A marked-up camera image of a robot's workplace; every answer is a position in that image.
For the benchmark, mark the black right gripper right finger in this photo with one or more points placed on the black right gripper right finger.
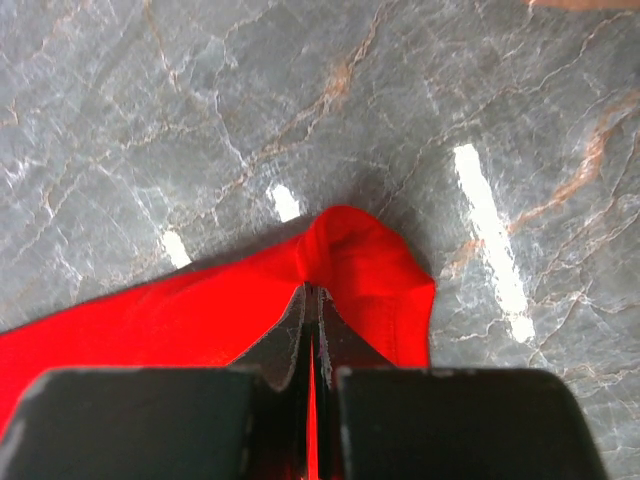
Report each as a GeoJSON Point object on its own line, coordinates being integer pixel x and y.
{"type": "Point", "coordinates": [379, 421]}

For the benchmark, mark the red t shirt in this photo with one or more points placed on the red t shirt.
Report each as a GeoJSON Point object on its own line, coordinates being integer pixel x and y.
{"type": "Point", "coordinates": [209, 318]}

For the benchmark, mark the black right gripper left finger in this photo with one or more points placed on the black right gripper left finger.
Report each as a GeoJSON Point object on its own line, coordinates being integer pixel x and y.
{"type": "Point", "coordinates": [244, 421]}

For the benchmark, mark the orange plastic laundry basket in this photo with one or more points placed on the orange plastic laundry basket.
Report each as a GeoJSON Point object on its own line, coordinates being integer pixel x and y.
{"type": "Point", "coordinates": [584, 5]}

